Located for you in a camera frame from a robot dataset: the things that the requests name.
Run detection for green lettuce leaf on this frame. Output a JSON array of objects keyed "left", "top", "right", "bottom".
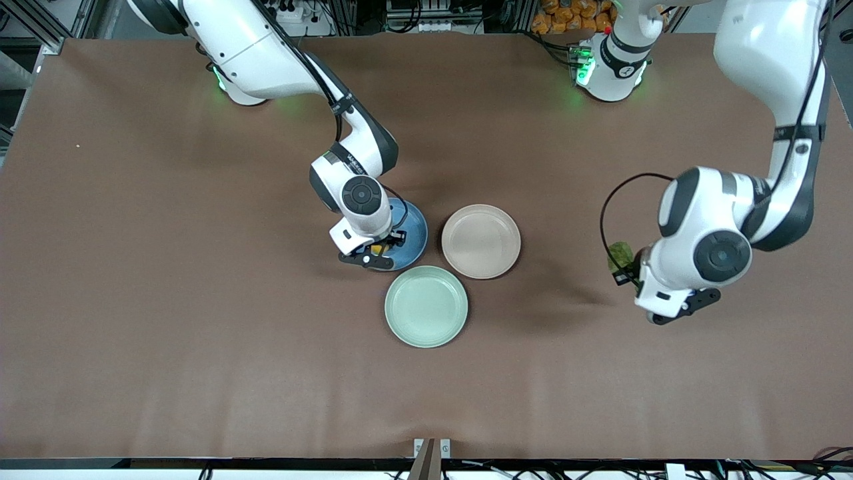
[{"left": 608, "top": 241, "right": 634, "bottom": 274}]

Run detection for blue round plate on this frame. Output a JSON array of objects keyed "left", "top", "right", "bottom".
[{"left": 373, "top": 198, "right": 428, "bottom": 271}]

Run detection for light green round plate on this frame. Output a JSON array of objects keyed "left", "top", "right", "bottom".
[{"left": 385, "top": 265, "right": 468, "bottom": 349}]

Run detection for beige round plate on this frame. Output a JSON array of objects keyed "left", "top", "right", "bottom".
[{"left": 441, "top": 204, "right": 522, "bottom": 280}]

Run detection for brown table cover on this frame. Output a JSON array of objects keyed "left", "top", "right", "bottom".
[{"left": 0, "top": 33, "right": 853, "bottom": 461}]

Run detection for white power strip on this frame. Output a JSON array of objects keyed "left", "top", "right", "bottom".
[{"left": 275, "top": 0, "right": 334, "bottom": 37}]

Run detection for bag of orange items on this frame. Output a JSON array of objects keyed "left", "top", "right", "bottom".
[{"left": 531, "top": 0, "right": 617, "bottom": 34}]

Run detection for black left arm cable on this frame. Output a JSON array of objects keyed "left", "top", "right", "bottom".
[{"left": 600, "top": 0, "right": 834, "bottom": 289}]

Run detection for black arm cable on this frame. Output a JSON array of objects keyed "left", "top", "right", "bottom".
[
  {"left": 600, "top": 0, "right": 834, "bottom": 289},
  {"left": 252, "top": 0, "right": 357, "bottom": 144}
]

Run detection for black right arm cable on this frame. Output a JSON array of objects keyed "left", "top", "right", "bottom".
[{"left": 252, "top": 0, "right": 357, "bottom": 144}]

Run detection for metal table edge bracket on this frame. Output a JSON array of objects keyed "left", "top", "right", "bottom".
[{"left": 413, "top": 438, "right": 452, "bottom": 480}]

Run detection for black floor cables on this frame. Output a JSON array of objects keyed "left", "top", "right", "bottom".
[{"left": 726, "top": 445, "right": 853, "bottom": 480}]

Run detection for aluminium frame profile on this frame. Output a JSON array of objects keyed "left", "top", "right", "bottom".
[{"left": 0, "top": 0, "right": 101, "bottom": 67}]

